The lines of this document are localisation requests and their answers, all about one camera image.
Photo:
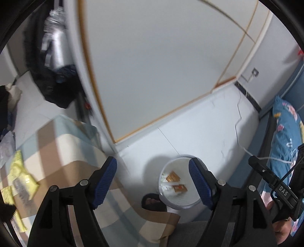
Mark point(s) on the white wardrobe with wood trim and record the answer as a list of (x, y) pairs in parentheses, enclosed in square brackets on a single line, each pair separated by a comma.
[(154, 59)]

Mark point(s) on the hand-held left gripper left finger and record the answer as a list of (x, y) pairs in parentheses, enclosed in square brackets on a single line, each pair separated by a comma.
[(104, 182)]

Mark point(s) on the yellow plastic packet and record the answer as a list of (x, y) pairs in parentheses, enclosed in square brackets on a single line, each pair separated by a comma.
[(23, 178), (9, 197)]

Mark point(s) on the beige bag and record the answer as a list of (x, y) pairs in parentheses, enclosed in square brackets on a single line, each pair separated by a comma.
[(14, 95)]

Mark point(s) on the silver folded umbrella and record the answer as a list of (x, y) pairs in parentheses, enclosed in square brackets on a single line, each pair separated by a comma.
[(55, 42)]

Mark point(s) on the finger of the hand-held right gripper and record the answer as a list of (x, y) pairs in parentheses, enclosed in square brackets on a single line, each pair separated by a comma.
[(262, 171)]

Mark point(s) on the blue floral bedding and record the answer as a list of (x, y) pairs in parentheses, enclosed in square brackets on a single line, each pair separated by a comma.
[(285, 128)]

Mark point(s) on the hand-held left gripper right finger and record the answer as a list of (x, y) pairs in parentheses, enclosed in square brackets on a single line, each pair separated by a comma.
[(200, 182)]

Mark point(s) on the black hanging jacket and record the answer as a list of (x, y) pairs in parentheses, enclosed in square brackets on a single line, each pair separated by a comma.
[(61, 92)]

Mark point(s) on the white tissue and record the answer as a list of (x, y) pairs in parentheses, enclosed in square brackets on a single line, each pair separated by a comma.
[(166, 187)]

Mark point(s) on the white trash bin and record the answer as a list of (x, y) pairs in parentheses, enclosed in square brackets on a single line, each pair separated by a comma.
[(180, 201)]

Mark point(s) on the wall socket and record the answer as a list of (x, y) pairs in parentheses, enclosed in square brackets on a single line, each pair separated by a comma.
[(254, 73)]

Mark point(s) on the black slipper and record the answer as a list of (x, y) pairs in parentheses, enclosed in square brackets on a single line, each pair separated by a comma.
[(154, 204)]

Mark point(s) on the black clothes pile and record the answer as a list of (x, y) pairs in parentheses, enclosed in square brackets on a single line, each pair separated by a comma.
[(3, 106)]

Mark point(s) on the grey plastic mailer bag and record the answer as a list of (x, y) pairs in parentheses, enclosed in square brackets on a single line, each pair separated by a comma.
[(6, 147)]

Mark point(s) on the small orange object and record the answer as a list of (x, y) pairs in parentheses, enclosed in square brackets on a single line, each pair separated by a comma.
[(87, 106)]

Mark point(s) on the checkered tablecloth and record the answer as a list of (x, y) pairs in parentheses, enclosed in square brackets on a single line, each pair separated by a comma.
[(71, 147)]

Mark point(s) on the person's right hand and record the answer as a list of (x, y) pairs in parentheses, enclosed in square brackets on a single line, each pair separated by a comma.
[(282, 230)]

